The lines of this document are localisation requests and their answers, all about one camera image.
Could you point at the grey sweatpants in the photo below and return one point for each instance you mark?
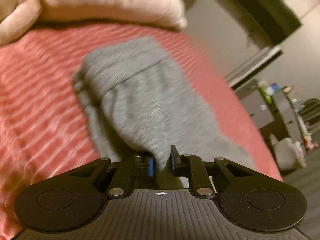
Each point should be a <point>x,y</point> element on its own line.
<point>137,99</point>

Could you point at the wall mounted television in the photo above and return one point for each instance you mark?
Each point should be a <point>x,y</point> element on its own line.
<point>266,22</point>

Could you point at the grey drawer cabinet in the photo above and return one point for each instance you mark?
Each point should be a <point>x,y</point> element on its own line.
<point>255,104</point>

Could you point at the pink plush pillow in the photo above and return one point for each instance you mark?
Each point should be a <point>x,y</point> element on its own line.
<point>18,16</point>

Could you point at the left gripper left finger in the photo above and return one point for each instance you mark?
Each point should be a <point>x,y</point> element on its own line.
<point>124,174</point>

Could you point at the dark desk with clutter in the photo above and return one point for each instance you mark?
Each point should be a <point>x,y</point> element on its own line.
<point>300,119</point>

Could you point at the pink ribbed bedspread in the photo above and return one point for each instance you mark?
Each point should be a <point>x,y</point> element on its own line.
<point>43,129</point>

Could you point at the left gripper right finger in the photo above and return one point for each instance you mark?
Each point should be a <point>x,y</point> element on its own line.
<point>192,167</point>

